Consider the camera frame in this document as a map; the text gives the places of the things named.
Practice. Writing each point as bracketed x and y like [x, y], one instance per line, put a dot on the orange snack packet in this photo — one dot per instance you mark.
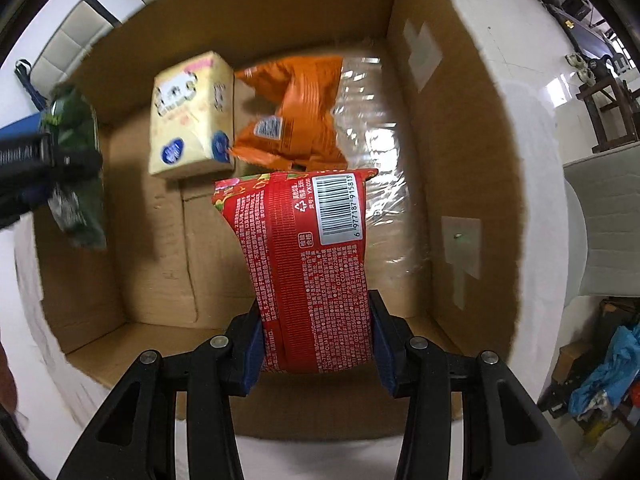
[290, 115]

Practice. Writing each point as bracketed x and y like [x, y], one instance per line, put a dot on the red snack packet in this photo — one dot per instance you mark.
[305, 270]

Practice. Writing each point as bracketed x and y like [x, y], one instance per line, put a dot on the yellow tissue pack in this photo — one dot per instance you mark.
[192, 115]

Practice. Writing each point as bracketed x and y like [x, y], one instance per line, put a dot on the wooden stool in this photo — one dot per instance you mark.
[607, 105]

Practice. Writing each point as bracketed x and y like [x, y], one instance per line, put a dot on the small cardboard box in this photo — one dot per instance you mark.
[572, 360]

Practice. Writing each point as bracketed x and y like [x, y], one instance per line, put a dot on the green snack packet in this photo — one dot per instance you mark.
[75, 160]

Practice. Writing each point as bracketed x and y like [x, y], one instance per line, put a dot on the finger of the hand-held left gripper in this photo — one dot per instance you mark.
[65, 160]

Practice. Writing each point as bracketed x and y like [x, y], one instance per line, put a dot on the white padded chair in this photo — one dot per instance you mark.
[607, 220]

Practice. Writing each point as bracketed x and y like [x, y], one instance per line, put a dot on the blue cloth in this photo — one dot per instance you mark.
[607, 375]

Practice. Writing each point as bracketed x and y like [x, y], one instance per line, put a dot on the clear plastic packet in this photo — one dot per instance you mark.
[380, 160]

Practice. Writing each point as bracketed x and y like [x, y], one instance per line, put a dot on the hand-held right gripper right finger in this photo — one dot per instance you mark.
[384, 360]

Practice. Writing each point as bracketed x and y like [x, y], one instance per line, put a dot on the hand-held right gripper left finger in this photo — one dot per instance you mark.
[248, 360]

